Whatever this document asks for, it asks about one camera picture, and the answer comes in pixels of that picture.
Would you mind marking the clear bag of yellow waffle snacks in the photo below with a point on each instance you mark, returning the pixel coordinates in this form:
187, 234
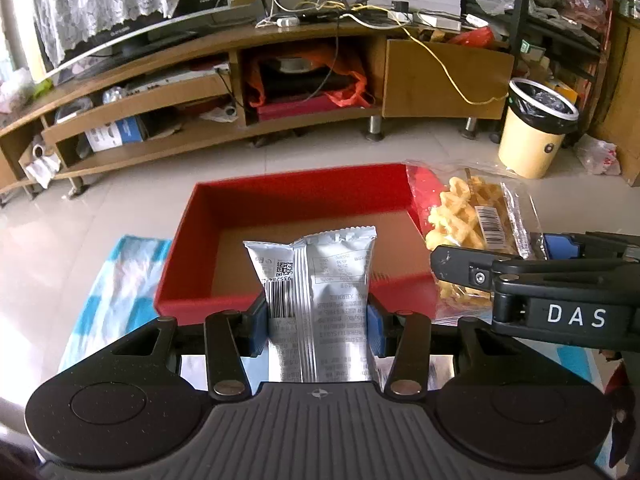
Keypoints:
460, 215

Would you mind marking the yellow trash bin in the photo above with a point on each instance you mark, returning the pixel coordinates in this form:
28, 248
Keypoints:
530, 140

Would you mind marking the black metal shelf rack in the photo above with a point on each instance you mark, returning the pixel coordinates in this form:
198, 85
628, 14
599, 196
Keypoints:
518, 10

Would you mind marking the blue white checkered tablecloth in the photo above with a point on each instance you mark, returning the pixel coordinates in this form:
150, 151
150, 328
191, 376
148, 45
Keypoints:
115, 285

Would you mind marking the blue and white carton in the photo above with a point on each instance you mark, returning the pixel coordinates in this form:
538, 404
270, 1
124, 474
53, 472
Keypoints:
117, 132

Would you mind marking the wooden TV stand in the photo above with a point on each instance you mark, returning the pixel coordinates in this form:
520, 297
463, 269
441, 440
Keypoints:
225, 41

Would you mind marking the wooden cabinet door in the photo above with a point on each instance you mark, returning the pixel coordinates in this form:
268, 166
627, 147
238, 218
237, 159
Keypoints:
430, 85

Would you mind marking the red cardboard box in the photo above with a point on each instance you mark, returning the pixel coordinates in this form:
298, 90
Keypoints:
300, 195

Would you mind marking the orange bag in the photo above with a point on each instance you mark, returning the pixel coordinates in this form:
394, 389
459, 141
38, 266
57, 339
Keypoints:
350, 97

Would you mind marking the grey set-top box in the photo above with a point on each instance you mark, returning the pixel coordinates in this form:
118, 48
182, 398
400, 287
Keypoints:
170, 80

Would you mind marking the white power strip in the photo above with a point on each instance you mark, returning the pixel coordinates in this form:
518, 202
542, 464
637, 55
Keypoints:
440, 20

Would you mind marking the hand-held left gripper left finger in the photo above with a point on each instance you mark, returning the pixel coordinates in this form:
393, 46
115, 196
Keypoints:
257, 329

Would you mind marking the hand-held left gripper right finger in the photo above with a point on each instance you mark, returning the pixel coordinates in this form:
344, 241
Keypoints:
376, 331

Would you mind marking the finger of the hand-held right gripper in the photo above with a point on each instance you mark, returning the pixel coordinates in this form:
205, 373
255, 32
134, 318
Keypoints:
465, 265
562, 247

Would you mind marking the wooden side cabinet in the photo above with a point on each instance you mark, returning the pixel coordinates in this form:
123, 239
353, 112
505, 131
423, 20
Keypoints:
625, 85

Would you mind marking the flat red box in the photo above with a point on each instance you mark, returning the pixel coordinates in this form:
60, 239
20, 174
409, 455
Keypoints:
310, 107

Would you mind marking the white and red plastic bag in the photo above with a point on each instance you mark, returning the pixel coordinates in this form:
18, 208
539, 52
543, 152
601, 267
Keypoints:
600, 155

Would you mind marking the white charger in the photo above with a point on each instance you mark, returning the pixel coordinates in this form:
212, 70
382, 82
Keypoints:
287, 21

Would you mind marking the silver snack packet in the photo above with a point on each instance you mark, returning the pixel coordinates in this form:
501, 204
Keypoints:
335, 285

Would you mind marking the crumpled white bag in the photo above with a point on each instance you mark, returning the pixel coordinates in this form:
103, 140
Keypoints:
45, 165

